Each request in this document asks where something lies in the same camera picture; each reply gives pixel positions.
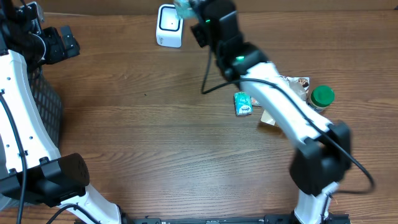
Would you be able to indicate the brown clear snack bag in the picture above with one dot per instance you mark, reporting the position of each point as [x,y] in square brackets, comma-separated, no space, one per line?
[299,85]

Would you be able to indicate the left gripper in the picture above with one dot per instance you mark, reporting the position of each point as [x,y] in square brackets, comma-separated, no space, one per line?
[59,43]

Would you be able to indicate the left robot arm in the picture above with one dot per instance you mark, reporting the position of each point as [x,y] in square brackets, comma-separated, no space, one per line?
[33,171]

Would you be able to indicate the grey plastic shopping basket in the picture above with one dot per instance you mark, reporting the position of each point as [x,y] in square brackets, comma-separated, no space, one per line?
[37,110]

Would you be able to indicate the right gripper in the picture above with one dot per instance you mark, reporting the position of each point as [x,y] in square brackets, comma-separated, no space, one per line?
[200,35]

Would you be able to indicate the green lid jar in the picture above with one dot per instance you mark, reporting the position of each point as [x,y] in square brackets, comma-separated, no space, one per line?
[321,98]

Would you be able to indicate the teal tissue pack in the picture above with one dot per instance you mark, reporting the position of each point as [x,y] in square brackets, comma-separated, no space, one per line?
[242,103]

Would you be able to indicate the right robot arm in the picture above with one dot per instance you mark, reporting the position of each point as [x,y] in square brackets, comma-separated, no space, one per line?
[322,149]

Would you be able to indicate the orange snack packet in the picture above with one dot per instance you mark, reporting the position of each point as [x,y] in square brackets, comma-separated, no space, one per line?
[254,102]

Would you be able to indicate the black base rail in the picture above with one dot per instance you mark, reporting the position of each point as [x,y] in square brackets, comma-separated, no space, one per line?
[267,219]

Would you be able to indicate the white barcode scanner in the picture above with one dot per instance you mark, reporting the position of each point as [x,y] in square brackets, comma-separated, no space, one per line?
[169,27]

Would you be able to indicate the teal snack packet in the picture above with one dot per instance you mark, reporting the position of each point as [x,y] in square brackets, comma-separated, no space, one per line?
[186,8]

